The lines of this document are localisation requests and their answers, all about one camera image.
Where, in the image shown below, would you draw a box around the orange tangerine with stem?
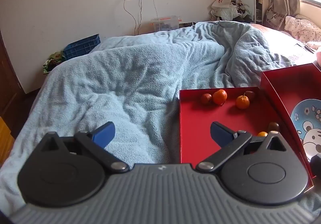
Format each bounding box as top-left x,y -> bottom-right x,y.
236,93 -> 250,110

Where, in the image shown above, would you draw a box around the clear storage box orange clips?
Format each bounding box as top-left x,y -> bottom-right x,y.
150,15 -> 181,32

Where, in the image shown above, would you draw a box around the light blue fleece blanket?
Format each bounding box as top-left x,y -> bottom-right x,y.
0,20 -> 321,219

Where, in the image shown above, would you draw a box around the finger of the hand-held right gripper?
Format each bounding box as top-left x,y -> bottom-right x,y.
310,154 -> 321,172

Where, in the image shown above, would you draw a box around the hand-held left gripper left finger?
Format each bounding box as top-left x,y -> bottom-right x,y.
38,122 -> 130,174

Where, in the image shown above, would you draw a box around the pink patterned bed sheet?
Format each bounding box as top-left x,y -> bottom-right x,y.
250,23 -> 321,67

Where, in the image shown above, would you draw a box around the shallow red cardboard box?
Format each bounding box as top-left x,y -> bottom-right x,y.
179,87 -> 317,190

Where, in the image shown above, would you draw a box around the blue bear print plate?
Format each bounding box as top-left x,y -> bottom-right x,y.
290,99 -> 321,162

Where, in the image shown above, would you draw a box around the pile of clothes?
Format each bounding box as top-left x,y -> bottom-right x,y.
209,0 -> 254,24

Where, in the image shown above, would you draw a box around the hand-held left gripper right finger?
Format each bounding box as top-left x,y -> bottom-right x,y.
196,122 -> 289,174

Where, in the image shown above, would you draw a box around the green patterned bag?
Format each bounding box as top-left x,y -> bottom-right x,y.
42,51 -> 66,74

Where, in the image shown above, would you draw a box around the deep red cardboard box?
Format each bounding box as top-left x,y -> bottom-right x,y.
259,63 -> 321,179

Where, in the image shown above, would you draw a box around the blue plastic crate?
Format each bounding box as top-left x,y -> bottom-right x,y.
62,34 -> 101,60

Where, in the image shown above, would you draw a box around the thin black cable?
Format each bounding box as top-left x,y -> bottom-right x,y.
137,0 -> 143,34
124,0 -> 137,36

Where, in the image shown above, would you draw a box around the white paper bag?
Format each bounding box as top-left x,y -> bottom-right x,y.
211,0 -> 233,10

